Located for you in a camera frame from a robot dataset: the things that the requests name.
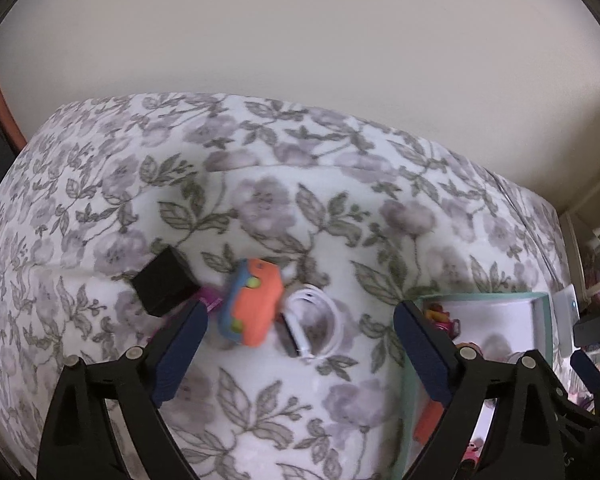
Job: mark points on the white shelf unit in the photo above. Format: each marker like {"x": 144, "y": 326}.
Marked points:
{"x": 580, "y": 223}

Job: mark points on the black wall charger adapter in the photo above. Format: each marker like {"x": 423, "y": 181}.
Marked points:
{"x": 165, "y": 283}

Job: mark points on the pink smart watch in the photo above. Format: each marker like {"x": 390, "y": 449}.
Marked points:
{"x": 472, "y": 454}

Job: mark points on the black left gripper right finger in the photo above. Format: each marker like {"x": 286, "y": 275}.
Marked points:
{"x": 523, "y": 441}

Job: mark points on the teal rimmed white box lid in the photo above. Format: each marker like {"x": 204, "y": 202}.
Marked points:
{"x": 500, "y": 325}

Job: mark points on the white power strip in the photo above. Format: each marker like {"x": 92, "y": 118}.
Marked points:
{"x": 566, "y": 311}

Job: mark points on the purple lighter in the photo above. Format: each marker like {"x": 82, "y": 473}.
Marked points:
{"x": 210, "y": 297}

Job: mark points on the orange blue toy car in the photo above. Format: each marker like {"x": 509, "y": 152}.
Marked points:
{"x": 428, "y": 421}
{"x": 250, "y": 303}

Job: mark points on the floral grey white blanket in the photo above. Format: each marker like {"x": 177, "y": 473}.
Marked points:
{"x": 369, "y": 214}

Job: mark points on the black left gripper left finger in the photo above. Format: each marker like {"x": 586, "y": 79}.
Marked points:
{"x": 78, "y": 441}

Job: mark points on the black plugged charger block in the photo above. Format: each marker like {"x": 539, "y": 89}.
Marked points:
{"x": 586, "y": 331}

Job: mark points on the white smart watch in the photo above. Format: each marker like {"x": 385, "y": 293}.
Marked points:
{"x": 309, "y": 326}

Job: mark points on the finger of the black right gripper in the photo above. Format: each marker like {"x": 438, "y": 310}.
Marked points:
{"x": 589, "y": 374}

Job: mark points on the pink yellow toy figure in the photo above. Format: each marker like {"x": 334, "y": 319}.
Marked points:
{"x": 442, "y": 320}

